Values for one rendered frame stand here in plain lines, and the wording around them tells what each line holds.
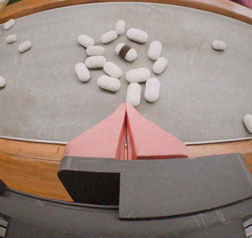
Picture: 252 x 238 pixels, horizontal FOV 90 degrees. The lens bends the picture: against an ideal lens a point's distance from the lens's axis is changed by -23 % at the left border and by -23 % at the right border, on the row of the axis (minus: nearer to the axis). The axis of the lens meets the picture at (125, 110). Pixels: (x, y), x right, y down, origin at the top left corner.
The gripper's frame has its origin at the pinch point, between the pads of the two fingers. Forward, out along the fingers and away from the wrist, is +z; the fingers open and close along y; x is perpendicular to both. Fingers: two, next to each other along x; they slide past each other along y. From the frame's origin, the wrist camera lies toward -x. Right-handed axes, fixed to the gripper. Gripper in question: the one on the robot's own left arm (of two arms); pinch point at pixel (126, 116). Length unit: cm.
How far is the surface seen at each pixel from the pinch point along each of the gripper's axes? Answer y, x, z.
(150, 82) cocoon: -3.5, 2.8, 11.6
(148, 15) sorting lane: -4.5, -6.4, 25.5
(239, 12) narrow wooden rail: -29.2, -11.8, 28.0
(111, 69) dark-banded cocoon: 2.2, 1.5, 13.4
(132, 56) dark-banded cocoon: -1.0, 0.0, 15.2
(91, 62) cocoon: 5.4, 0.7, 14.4
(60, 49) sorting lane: 12.4, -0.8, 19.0
